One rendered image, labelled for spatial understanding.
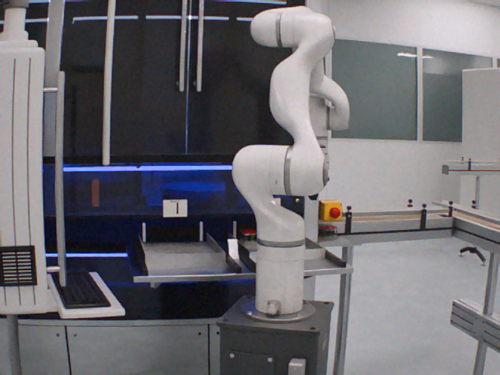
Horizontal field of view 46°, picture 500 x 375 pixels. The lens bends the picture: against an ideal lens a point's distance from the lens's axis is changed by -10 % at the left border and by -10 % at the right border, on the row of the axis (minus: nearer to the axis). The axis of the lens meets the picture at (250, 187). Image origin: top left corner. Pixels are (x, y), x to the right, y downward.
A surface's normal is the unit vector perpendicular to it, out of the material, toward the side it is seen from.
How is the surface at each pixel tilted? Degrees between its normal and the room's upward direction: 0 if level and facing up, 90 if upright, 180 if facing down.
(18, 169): 90
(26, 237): 90
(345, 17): 90
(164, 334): 90
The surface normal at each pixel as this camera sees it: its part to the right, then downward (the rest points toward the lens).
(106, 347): 0.23, 0.12
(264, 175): -0.25, 0.22
